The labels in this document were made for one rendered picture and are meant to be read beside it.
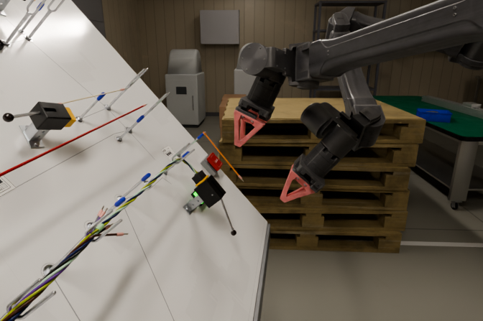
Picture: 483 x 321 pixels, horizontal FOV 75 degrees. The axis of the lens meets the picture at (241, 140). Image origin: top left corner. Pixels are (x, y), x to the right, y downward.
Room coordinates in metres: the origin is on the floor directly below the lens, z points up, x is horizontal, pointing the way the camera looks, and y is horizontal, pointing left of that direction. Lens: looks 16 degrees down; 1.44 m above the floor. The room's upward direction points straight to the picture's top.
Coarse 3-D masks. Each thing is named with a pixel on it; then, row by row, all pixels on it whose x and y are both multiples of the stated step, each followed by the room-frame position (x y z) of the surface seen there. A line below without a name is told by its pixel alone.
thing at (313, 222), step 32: (224, 128) 2.02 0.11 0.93; (288, 128) 2.40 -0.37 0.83; (384, 128) 2.40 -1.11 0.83; (416, 128) 2.01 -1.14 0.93; (224, 160) 2.05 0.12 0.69; (256, 160) 2.06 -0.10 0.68; (288, 160) 2.06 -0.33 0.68; (352, 160) 2.06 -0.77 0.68; (384, 160) 2.06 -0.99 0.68; (256, 192) 2.29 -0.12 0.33; (288, 192) 2.29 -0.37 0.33; (320, 192) 2.06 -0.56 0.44; (352, 192) 2.29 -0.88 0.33; (384, 192) 2.06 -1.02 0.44; (288, 224) 2.05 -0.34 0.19; (320, 224) 2.01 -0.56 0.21; (352, 224) 2.05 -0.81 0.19; (384, 224) 2.01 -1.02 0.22
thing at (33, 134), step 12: (36, 108) 0.49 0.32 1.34; (48, 108) 0.50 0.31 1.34; (60, 108) 0.51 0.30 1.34; (12, 120) 0.45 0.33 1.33; (36, 120) 0.48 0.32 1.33; (48, 120) 0.48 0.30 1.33; (60, 120) 0.50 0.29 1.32; (24, 132) 0.51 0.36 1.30; (36, 132) 0.50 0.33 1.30; (36, 144) 0.50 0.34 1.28
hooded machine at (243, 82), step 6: (240, 54) 5.85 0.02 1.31; (240, 66) 5.84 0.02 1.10; (234, 72) 5.81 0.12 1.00; (240, 72) 5.80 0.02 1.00; (234, 78) 5.81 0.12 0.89; (240, 78) 5.80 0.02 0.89; (246, 78) 5.80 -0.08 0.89; (252, 78) 5.79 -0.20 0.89; (234, 84) 5.81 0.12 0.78; (240, 84) 5.80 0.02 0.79; (246, 84) 5.80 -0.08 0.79; (252, 84) 5.79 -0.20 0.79; (234, 90) 5.81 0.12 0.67; (240, 90) 5.80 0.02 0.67; (246, 90) 5.80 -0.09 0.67
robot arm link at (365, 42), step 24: (456, 0) 0.36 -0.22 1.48; (480, 0) 0.33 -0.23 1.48; (384, 24) 0.44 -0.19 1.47; (408, 24) 0.41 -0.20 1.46; (432, 24) 0.38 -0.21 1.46; (456, 24) 0.35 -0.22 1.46; (480, 24) 0.33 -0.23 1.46; (312, 48) 0.59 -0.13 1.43; (336, 48) 0.52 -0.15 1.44; (360, 48) 0.47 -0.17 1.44; (384, 48) 0.44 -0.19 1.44; (408, 48) 0.41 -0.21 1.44; (432, 48) 0.40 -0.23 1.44; (312, 72) 0.58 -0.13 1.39; (336, 72) 0.56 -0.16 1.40
